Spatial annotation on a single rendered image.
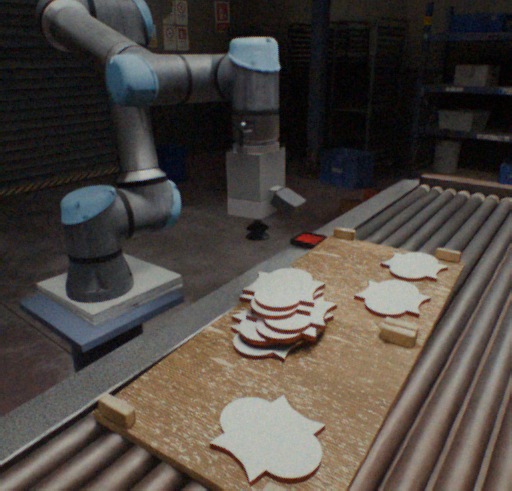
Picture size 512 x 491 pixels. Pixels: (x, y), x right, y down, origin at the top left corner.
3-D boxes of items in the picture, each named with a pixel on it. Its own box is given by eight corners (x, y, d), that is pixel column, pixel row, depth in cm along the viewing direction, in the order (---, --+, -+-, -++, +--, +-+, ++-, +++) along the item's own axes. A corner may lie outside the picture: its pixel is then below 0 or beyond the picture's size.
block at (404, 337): (378, 339, 82) (380, 326, 81) (382, 334, 84) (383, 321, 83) (412, 350, 79) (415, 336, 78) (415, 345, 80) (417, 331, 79)
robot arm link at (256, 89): (253, 40, 76) (290, 37, 70) (255, 110, 80) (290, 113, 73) (214, 39, 71) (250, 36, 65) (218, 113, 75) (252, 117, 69)
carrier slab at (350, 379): (93, 420, 66) (92, 411, 66) (251, 300, 98) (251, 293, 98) (317, 553, 48) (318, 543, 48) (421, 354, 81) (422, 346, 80)
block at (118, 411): (98, 414, 65) (95, 398, 64) (108, 406, 67) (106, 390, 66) (128, 431, 62) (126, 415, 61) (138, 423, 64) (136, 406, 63)
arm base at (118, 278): (52, 293, 106) (44, 253, 103) (103, 269, 118) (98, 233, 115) (97, 309, 99) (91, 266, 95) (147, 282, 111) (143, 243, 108)
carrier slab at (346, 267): (251, 300, 98) (251, 293, 98) (331, 239, 131) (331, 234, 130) (420, 353, 81) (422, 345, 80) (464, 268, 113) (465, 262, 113)
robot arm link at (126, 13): (110, 238, 113) (63, -6, 100) (165, 224, 122) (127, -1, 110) (133, 244, 103) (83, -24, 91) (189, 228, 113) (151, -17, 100)
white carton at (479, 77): (452, 86, 503) (455, 64, 495) (466, 84, 519) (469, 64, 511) (484, 88, 477) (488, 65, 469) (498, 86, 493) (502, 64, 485)
